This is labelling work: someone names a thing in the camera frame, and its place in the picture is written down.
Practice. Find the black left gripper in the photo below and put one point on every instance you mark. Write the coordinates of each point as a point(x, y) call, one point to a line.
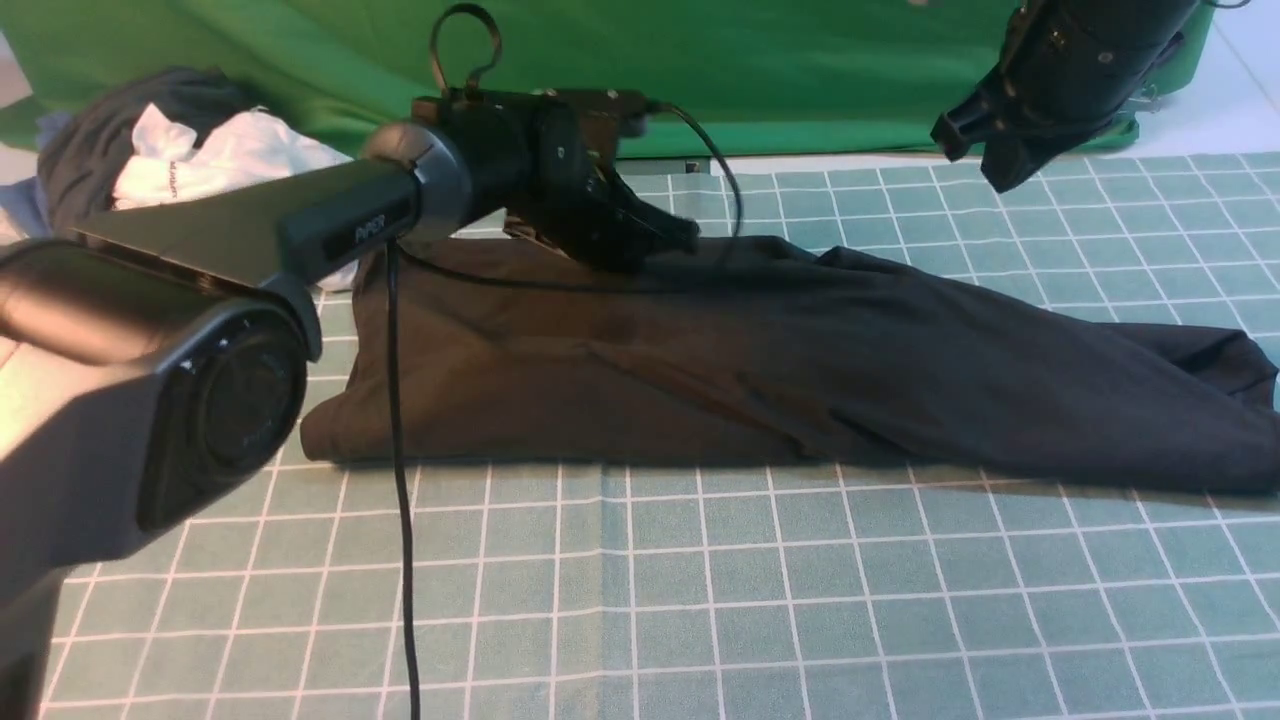
point(579, 207)

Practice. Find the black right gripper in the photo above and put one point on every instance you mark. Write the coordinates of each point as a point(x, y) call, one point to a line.
point(1065, 68)

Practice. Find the dark gray long-sleeve shirt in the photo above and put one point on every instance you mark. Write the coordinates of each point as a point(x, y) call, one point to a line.
point(783, 356)

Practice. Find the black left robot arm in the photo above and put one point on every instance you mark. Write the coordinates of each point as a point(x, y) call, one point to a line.
point(156, 365)

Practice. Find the metal binder clip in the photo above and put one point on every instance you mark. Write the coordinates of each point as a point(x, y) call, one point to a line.
point(1147, 101)

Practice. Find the green backdrop cloth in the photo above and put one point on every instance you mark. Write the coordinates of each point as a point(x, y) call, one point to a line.
point(763, 77)

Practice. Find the green checkered table mat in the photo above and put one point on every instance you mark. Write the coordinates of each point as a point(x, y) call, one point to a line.
point(545, 592)

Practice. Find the white crumpled garment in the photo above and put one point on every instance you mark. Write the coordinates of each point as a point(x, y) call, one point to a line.
point(168, 164)

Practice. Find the blue crumpled garment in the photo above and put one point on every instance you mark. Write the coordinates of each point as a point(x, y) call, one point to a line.
point(24, 211)

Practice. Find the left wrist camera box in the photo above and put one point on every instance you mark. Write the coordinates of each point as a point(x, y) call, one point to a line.
point(606, 116)

